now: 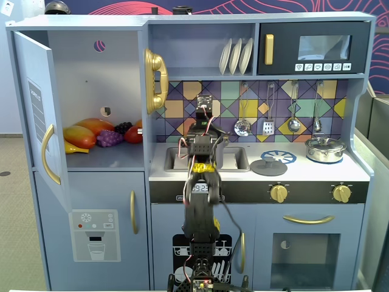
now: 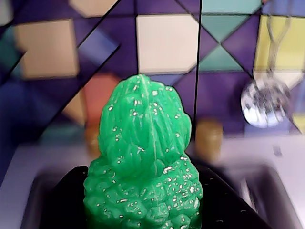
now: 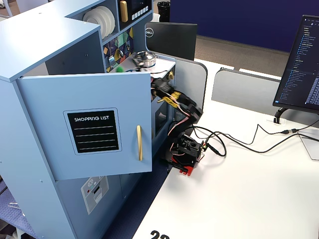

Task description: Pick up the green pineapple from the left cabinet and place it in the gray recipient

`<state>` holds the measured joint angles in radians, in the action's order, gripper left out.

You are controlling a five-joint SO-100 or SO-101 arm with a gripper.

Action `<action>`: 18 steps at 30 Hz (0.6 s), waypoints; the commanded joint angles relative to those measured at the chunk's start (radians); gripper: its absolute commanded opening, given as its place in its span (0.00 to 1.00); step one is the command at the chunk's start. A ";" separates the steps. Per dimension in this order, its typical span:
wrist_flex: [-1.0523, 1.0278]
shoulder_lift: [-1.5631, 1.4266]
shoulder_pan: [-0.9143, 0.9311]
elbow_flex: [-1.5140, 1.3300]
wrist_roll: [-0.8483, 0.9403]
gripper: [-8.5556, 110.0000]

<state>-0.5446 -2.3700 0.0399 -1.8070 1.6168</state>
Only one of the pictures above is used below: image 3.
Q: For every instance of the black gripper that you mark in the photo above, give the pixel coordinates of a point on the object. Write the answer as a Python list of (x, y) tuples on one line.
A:
[(157, 87)]

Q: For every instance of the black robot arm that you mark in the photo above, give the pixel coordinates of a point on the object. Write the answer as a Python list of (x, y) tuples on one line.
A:
[(192, 109)]

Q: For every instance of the blue upper cabinet door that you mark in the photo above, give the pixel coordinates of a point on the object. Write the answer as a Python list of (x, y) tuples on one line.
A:
[(45, 149)]

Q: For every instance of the gold stove knob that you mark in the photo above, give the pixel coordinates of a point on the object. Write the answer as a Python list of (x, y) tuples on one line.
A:
[(171, 75)]

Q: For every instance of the steel pot with lid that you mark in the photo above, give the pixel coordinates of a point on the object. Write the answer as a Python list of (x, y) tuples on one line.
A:
[(145, 58)]

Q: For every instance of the blue oven door with window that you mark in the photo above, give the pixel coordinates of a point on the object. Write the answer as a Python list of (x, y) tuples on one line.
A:
[(160, 119)]

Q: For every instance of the gray rounded desk partition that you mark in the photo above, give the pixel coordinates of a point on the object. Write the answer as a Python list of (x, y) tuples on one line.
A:
[(189, 74)]

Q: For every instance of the small steel spoon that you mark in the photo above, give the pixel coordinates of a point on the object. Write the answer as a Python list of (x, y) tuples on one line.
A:
[(128, 47)]

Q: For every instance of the black Dell monitor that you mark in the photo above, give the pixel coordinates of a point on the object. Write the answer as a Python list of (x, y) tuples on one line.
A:
[(172, 39)]

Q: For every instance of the steel ladle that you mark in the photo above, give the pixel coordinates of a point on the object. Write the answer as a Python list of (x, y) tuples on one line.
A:
[(121, 53)]

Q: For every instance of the steel slotted spatula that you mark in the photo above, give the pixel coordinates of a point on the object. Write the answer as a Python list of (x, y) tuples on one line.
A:
[(111, 59)]

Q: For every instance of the black trash bin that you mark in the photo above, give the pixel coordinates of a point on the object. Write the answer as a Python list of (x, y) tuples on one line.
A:
[(163, 12)]

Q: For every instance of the white toy plate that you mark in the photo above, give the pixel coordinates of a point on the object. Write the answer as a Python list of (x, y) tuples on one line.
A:
[(107, 25), (112, 25), (92, 17)]

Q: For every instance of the black toy microwave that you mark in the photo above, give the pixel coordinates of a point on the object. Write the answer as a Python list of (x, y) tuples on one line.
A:
[(135, 5)]

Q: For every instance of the gray low desk partition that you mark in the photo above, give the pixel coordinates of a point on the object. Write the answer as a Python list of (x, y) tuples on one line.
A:
[(244, 92)]

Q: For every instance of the red table clamp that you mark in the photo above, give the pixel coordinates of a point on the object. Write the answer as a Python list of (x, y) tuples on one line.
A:
[(188, 171)]

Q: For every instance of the blue wooden toy kitchen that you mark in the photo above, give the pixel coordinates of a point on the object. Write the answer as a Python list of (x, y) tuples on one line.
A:
[(37, 37)]

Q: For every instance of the blue lower fridge door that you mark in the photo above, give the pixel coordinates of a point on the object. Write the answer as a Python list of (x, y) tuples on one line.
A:
[(72, 199)]

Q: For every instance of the monitor showing code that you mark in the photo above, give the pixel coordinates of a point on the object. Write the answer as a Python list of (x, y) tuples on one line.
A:
[(299, 74)]

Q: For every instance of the black number sticker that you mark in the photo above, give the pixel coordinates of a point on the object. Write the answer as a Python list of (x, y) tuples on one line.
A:
[(155, 235)]

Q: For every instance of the gray flat device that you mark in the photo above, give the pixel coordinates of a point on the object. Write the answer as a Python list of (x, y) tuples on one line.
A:
[(311, 149)]

